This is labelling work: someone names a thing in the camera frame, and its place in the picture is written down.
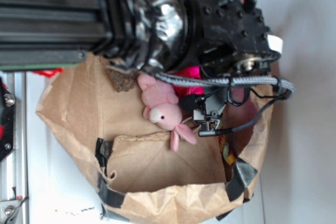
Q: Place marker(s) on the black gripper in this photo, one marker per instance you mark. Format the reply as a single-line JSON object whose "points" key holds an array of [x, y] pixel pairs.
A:
{"points": [[211, 107]]}

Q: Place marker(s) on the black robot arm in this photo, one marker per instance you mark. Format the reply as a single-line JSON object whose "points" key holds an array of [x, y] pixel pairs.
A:
{"points": [[216, 44]]}

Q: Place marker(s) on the black foam microphone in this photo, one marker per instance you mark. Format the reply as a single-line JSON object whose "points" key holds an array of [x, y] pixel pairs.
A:
{"points": [[193, 101]]}

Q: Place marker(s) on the pink plush bunny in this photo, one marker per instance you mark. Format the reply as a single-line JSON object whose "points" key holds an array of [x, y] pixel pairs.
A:
{"points": [[162, 108]]}

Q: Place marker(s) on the brown rock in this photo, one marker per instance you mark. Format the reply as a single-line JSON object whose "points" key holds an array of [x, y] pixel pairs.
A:
{"points": [[122, 81]]}

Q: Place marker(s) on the brown paper bag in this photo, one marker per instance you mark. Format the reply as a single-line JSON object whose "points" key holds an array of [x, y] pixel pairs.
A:
{"points": [[128, 160]]}

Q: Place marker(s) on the colourful braided rope toy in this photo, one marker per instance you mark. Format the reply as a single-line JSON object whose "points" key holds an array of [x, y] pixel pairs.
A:
{"points": [[226, 151]]}

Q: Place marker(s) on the aluminium frame rail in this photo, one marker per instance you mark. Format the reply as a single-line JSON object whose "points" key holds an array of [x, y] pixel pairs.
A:
{"points": [[14, 178]]}

